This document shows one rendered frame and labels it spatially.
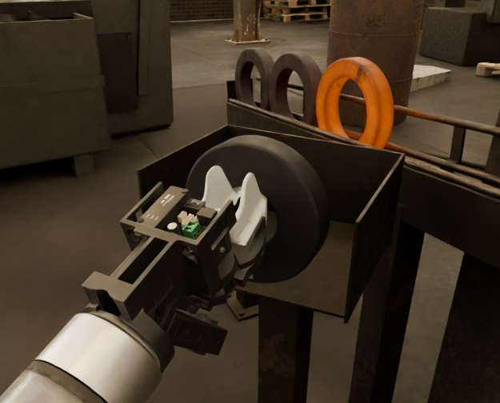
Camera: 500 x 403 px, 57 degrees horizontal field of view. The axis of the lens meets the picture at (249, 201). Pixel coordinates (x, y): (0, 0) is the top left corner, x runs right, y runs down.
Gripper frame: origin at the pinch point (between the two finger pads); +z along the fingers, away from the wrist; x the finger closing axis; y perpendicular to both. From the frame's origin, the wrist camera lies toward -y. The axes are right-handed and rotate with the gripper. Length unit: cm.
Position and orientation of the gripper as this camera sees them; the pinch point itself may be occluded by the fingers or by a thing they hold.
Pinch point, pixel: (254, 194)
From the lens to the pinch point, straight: 46.5
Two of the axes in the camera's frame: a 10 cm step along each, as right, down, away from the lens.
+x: -8.8, -2.1, 4.2
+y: -1.2, -7.6, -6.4
